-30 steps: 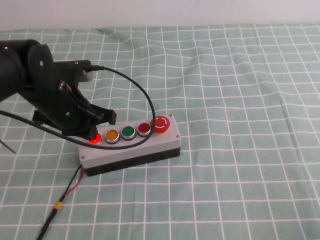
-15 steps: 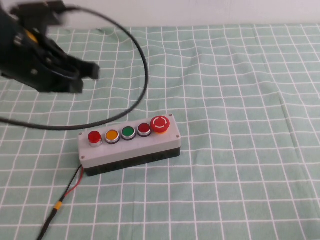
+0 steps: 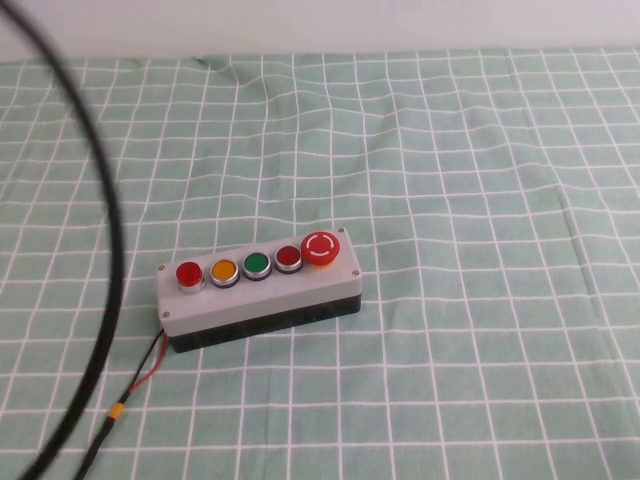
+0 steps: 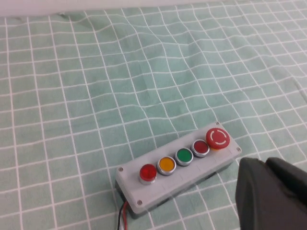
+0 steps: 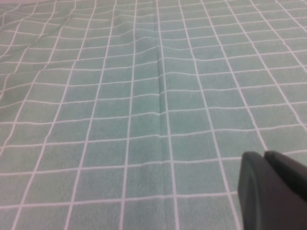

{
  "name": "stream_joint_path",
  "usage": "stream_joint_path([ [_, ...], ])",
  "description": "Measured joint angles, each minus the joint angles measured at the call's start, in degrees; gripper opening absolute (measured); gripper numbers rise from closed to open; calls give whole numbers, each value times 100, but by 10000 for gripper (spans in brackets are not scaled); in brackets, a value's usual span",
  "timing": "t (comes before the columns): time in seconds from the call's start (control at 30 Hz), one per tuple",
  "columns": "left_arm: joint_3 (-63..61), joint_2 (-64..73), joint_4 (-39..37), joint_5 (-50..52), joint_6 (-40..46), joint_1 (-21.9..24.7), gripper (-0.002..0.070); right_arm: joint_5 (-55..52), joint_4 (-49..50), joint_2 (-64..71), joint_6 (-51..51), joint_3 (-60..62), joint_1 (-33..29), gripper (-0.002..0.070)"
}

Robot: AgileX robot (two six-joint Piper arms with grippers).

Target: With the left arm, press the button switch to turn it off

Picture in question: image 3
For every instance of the red emergency stop mushroom button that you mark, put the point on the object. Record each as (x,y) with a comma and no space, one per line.
(320,247)

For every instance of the dark red push button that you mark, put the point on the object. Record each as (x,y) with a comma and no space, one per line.
(287,256)

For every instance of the green push button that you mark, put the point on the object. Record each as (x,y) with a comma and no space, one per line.
(256,263)

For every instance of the grey black button control box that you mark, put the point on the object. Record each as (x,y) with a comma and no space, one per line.
(260,302)

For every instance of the yellow push button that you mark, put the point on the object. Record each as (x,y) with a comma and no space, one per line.
(223,270)

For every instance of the red indicator lamp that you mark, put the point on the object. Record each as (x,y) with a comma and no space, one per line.
(189,274)

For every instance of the green white checked tablecloth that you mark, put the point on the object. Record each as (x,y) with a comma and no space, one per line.
(450,200)

